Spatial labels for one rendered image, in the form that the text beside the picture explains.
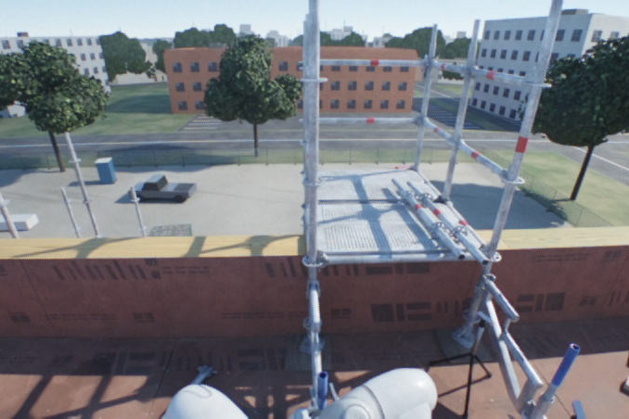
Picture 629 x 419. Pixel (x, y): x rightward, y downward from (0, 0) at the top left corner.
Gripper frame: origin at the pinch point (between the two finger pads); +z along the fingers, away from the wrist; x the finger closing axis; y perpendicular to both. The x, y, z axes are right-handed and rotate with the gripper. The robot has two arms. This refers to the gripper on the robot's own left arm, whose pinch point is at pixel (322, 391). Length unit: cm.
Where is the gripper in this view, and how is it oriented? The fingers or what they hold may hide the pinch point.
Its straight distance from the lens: 146.0
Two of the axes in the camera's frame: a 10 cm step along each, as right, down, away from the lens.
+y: -0.1, 8.9, 4.5
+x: 9.7, -1.0, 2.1
